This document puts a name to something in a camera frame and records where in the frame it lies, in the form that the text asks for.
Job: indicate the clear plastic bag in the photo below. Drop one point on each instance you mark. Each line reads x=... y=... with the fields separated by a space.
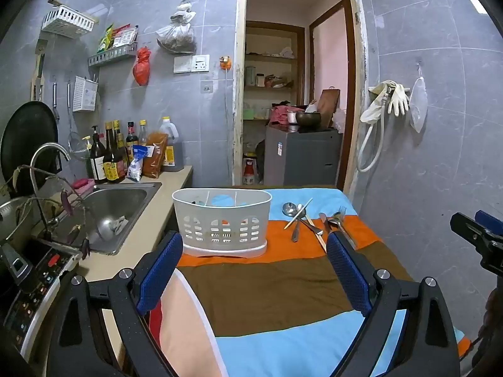
x=177 y=37

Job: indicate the small steel spoon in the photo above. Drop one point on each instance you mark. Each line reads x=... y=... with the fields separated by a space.
x=300 y=207

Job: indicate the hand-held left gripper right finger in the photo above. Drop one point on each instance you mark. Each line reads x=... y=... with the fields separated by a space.
x=347 y=275

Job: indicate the white wall chopstick holder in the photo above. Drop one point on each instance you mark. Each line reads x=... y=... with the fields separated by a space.
x=84 y=94

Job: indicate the dark pump sauce bottle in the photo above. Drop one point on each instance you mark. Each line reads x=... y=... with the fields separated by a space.
x=98 y=161

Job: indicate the white plastic wall basket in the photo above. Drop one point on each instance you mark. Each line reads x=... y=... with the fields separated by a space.
x=66 y=19

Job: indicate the small steel pot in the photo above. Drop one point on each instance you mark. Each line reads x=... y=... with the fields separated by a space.
x=292 y=117

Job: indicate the blue white bag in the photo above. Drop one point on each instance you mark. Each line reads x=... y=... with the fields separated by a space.
x=137 y=165

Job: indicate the steel sink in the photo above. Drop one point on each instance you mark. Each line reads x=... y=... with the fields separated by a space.
x=118 y=204

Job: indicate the wooden chopstick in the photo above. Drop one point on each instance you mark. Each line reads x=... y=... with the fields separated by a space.
x=298 y=213
x=316 y=233

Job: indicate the red seasoning packet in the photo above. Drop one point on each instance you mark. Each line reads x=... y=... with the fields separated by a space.
x=123 y=35

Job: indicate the withered plant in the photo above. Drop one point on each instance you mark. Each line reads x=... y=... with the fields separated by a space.
x=51 y=204

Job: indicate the wooden cutting board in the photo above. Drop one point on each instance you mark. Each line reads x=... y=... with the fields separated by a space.
x=328 y=106

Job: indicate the steel table knife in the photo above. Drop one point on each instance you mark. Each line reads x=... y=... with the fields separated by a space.
x=324 y=222

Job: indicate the red plastic bag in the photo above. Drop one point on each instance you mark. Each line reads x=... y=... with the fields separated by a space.
x=141 y=68

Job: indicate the white wall socket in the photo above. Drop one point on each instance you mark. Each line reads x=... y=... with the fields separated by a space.
x=200 y=63

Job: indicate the wooden door frame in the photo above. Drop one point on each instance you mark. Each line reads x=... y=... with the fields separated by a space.
x=353 y=86

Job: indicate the steel faucet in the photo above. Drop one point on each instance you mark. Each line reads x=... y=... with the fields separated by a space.
x=47 y=148

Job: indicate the cooking oil jug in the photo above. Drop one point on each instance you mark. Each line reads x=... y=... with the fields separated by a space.
x=173 y=145

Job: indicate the striped colourful blanket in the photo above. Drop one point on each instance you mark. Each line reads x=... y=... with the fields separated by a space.
x=275 y=282

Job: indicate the white wall switch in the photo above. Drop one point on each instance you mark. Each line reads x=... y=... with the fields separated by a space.
x=182 y=65

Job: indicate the clear yellow-capped bottle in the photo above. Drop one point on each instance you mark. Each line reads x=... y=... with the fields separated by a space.
x=142 y=133

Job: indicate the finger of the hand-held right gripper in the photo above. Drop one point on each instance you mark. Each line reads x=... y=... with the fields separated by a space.
x=489 y=222
x=469 y=227

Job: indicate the white rubber glove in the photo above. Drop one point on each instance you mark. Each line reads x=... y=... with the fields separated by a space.
x=399 y=98

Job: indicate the metal wall rack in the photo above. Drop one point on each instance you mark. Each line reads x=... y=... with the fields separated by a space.
x=114 y=54

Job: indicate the dark yellow-capped sauce bottle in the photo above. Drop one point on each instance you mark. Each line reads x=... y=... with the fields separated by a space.
x=114 y=161

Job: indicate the beige rubber glove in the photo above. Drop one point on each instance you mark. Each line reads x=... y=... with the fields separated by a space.
x=371 y=112

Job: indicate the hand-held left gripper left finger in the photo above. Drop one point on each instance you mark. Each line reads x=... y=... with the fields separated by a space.
x=159 y=271

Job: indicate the bronze bowl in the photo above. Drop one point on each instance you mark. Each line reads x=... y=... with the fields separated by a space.
x=308 y=118

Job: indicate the grey fridge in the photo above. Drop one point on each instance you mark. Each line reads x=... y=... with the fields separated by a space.
x=302 y=153

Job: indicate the pale green box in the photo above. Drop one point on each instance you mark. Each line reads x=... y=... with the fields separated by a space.
x=253 y=113

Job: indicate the large steel spoon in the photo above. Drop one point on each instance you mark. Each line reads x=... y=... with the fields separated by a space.
x=289 y=208

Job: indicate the person's right forearm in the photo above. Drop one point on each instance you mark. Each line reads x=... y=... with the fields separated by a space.
x=493 y=314

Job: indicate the red-label sauce bottle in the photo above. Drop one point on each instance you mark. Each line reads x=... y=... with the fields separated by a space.
x=131 y=139

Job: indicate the wooden spatula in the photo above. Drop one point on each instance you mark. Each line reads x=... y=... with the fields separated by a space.
x=39 y=70

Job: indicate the orange wall plug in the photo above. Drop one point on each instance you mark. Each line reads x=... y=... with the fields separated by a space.
x=225 y=63

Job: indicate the steel mesh strainer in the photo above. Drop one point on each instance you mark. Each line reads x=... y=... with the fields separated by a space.
x=78 y=145

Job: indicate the steel ladle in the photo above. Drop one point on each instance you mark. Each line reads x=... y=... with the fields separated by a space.
x=55 y=102

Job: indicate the small grey wall outlet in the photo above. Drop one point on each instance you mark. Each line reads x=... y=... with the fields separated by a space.
x=206 y=86

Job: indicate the red cloth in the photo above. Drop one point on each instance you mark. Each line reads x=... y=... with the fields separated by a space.
x=279 y=114

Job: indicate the green snack packet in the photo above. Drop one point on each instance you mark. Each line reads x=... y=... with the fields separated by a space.
x=104 y=39

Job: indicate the white plastic utensil basket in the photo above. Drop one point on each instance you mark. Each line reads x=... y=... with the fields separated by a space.
x=220 y=224

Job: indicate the brown spice bag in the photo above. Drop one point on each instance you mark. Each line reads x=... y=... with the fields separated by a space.
x=155 y=157

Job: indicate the induction cooker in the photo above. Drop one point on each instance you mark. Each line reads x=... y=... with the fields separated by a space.
x=35 y=286

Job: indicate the pink sponge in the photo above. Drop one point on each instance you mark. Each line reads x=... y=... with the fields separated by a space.
x=83 y=183

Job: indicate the wooden shelf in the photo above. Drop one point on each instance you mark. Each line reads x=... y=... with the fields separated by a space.
x=271 y=57

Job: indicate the black wok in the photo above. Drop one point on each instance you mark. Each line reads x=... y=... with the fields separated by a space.
x=27 y=137

